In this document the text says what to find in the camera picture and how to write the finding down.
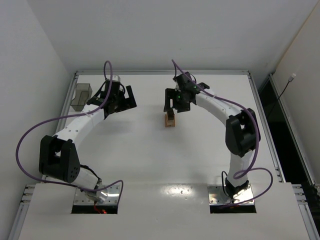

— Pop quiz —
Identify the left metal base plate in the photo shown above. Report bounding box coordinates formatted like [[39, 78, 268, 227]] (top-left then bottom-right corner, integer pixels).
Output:
[[73, 184, 121, 206]]

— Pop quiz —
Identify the purple cable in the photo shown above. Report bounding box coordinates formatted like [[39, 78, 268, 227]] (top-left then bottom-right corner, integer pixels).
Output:
[[171, 59, 274, 208], [15, 60, 124, 200]]

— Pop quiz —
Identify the metal base plate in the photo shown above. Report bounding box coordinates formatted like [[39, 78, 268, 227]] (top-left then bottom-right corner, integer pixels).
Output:
[[73, 184, 121, 206], [207, 184, 255, 206]]

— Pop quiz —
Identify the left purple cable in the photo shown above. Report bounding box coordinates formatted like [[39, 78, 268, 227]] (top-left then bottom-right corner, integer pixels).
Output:
[[15, 60, 124, 200]]

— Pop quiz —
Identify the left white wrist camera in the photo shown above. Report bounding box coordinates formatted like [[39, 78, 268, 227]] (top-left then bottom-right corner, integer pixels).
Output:
[[112, 74, 121, 83]]

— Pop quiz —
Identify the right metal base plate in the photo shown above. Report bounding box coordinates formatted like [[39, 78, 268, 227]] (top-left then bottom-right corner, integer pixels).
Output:
[[207, 184, 255, 206]]

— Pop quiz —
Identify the black wall cable with plug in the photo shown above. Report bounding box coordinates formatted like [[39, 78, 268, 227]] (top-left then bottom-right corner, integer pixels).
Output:
[[267, 73, 297, 113]]

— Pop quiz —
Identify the small dark wood block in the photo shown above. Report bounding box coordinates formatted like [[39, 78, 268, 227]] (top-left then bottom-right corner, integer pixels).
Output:
[[167, 111, 175, 118]]

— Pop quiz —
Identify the grey plastic block box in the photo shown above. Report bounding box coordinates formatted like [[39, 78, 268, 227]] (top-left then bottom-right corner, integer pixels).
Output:
[[70, 83, 92, 112]]

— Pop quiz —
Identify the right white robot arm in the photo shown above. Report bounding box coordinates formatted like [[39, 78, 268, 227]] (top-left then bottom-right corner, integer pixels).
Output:
[[163, 72, 261, 198]]

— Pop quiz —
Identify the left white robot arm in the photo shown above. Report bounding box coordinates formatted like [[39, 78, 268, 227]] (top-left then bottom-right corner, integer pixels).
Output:
[[39, 79, 137, 202]]

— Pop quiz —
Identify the light long wood block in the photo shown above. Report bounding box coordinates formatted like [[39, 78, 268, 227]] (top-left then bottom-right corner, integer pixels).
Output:
[[172, 114, 176, 127], [164, 114, 169, 128]]

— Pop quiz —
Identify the dark wood arch block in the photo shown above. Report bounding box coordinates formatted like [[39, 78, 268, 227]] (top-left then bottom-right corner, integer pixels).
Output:
[[166, 115, 175, 122]]

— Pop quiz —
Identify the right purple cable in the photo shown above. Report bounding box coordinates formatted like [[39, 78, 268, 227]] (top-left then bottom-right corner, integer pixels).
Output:
[[171, 59, 274, 208]]

